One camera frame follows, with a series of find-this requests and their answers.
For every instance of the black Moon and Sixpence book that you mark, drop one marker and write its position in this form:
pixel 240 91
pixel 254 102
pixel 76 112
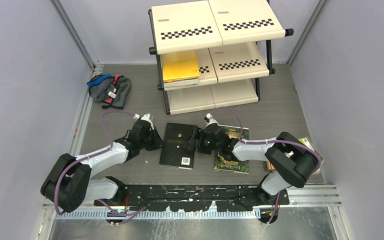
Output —
pixel 172 154

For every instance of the lime green cartoon book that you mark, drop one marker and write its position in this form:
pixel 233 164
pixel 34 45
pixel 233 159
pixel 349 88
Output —
pixel 305 141

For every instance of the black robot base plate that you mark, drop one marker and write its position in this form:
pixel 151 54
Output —
pixel 189 198

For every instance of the grey blue red cloth bag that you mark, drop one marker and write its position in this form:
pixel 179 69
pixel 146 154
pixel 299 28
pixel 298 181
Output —
pixel 110 90

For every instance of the aluminium frame rail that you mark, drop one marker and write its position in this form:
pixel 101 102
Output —
pixel 80 124

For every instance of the green Alice in Wonderland book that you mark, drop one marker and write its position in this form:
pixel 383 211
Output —
pixel 221 164

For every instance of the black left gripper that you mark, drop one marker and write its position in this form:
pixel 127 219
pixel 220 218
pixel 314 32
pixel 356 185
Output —
pixel 158 144

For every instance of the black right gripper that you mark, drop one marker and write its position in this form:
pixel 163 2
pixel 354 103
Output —
pixel 197 134

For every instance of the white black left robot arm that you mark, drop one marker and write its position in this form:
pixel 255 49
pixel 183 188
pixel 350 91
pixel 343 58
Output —
pixel 69 183

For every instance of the cream three-tier shelf rack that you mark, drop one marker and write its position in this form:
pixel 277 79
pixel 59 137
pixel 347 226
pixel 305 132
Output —
pixel 232 40

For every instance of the yellow hardcover book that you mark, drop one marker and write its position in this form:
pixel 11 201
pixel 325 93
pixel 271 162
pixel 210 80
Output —
pixel 180 65

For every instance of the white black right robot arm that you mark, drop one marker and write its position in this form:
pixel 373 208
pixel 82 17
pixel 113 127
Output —
pixel 293 161

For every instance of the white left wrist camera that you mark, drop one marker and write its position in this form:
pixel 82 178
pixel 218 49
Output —
pixel 148 118

